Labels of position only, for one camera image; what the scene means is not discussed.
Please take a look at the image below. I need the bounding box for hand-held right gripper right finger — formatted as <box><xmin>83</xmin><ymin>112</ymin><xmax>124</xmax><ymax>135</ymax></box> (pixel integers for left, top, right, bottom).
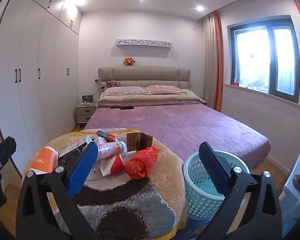
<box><xmin>199</xmin><ymin>142</ymin><xmax>283</xmax><ymax>240</ymax></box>

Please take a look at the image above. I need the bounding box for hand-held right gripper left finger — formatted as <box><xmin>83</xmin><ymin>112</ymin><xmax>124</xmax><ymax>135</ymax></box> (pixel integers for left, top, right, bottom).
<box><xmin>16</xmin><ymin>142</ymin><xmax>108</xmax><ymax>240</ymax></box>

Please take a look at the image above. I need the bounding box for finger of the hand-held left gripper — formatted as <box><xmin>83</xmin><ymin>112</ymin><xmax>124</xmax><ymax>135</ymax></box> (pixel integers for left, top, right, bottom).
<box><xmin>0</xmin><ymin>136</ymin><xmax>17</xmax><ymax>207</ymax></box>

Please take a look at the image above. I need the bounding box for white and black carton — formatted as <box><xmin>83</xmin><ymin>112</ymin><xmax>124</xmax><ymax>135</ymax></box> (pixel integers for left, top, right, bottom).
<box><xmin>57</xmin><ymin>135</ymin><xmax>94</xmax><ymax>167</ymax></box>

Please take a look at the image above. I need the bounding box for red paper cup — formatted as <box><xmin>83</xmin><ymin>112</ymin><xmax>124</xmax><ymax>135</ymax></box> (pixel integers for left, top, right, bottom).
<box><xmin>100</xmin><ymin>154</ymin><xmax>125</xmax><ymax>177</ymax></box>

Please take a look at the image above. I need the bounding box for pink bottle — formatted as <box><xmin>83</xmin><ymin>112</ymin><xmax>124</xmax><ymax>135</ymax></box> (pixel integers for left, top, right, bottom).
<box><xmin>95</xmin><ymin>141</ymin><xmax>128</xmax><ymax>160</ymax></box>

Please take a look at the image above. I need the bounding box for teal plastic waste basket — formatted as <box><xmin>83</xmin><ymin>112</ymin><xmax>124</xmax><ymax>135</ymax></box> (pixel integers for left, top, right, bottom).
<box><xmin>183</xmin><ymin>150</ymin><xmax>252</xmax><ymax>221</ymax></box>

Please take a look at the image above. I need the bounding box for red and blue tube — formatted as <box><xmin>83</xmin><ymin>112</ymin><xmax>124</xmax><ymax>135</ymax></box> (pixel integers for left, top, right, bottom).
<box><xmin>96</xmin><ymin>130</ymin><xmax>118</xmax><ymax>142</ymax></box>

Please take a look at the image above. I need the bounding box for orange and white bottle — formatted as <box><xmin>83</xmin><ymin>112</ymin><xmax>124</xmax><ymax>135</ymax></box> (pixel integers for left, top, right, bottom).
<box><xmin>30</xmin><ymin>146</ymin><xmax>59</xmax><ymax>175</ymax></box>

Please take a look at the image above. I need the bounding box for orange plastic bag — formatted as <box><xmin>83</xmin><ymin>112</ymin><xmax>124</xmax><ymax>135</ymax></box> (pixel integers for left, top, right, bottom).
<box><xmin>124</xmin><ymin>146</ymin><xmax>161</xmax><ymax>180</ymax></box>

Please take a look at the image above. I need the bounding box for brown cardboard piece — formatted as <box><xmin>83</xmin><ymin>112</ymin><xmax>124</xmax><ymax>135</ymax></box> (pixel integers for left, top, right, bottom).
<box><xmin>126</xmin><ymin>132</ymin><xmax>153</xmax><ymax>153</ymax></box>

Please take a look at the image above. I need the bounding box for grey nightstand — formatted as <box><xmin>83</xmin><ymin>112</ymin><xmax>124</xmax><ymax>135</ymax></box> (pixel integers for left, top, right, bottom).
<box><xmin>76</xmin><ymin>102</ymin><xmax>98</xmax><ymax>128</ymax></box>

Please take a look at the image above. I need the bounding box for bed with purple cover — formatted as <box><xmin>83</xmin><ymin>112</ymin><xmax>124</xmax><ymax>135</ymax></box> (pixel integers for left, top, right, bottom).
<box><xmin>84</xmin><ymin>66</ymin><xmax>272</xmax><ymax>168</ymax></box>

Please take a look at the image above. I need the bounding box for yellow printed blanket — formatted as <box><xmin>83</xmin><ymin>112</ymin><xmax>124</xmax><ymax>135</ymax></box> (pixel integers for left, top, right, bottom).
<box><xmin>22</xmin><ymin>127</ymin><xmax>190</xmax><ymax>240</ymax></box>

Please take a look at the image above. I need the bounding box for pink pillow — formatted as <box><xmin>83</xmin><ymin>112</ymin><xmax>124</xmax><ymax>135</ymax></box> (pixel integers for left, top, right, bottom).
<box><xmin>145</xmin><ymin>85</ymin><xmax>188</xmax><ymax>95</ymax></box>

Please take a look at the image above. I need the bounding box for purple pillow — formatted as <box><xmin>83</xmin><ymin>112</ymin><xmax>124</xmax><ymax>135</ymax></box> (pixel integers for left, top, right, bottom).
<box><xmin>104</xmin><ymin>86</ymin><xmax>149</xmax><ymax>96</ymax></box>

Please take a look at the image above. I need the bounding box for dark floral cloth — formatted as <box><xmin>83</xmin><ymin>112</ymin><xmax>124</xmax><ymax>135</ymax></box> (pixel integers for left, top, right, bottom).
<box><xmin>101</xmin><ymin>80</ymin><xmax>122</xmax><ymax>89</ymax></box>

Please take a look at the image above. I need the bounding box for folded beige quilt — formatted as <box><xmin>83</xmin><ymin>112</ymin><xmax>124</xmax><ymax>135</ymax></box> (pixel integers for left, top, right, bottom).
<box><xmin>97</xmin><ymin>92</ymin><xmax>207</xmax><ymax>106</ymax></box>

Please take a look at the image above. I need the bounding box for white wardrobe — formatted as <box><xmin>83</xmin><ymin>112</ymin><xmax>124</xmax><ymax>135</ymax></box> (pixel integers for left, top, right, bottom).
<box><xmin>0</xmin><ymin>0</ymin><xmax>82</xmax><ymax>175</ymax></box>

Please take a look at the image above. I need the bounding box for beige padded headboard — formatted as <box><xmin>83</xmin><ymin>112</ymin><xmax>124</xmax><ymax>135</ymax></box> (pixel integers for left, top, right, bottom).
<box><xmin>98</xmin><ymin>66</ymin><xmax>191</xmax><ymax>90</ymax></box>

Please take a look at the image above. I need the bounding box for dark framed window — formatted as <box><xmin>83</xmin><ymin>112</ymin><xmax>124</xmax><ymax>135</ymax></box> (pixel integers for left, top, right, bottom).
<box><xmin>230</xmin><ymin>15</ymin><xmax>300</xmax><ymax>103</ymax></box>

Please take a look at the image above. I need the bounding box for white patterned wall shelf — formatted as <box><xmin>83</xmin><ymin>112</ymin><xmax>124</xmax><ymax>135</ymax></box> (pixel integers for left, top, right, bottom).
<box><xmin>116</xmin><ymin>39</ymin><xmax>174</xmax><ymax>48</ymax></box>

